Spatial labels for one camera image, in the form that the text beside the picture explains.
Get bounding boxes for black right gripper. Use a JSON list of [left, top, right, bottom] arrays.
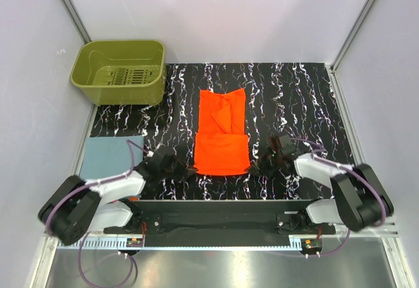
[[245, 147, 283, 179]]

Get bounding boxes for orange t shirt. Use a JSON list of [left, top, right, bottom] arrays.
[[194, 88, 250, 176]]

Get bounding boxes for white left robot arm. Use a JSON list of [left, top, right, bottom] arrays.
[[37, 147, 198, 245]]

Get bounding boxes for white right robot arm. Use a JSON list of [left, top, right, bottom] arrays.
[[246, 135, 394, 234]]

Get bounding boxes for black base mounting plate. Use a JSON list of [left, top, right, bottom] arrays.
[[104, 200, 335, 249]]

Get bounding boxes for black marble pattern mat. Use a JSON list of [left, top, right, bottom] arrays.
[[90, 63, 354, 200]]

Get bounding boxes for folded grey-blue t shirt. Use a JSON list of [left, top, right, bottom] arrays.
[[78, 135, 145, 200]]

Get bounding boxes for olive green plastic basket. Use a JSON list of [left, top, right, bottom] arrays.
[[71, 40, 166, 106]]

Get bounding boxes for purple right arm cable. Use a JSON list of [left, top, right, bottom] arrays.
[[291, 137, 389, 259]]

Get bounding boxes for right aluminium frame post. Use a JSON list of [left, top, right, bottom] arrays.
[[329, 0, 393, 73]]

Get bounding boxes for aluminium frame post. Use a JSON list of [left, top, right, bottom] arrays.
[[60, 0, 92, 44], [329, 0, 393, 73]]

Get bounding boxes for aluminium front rail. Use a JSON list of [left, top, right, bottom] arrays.
[[42, 211, 400, 236]]

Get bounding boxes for left aluminium frame post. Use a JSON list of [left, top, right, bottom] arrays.
[[60, 0, 92, 44]]

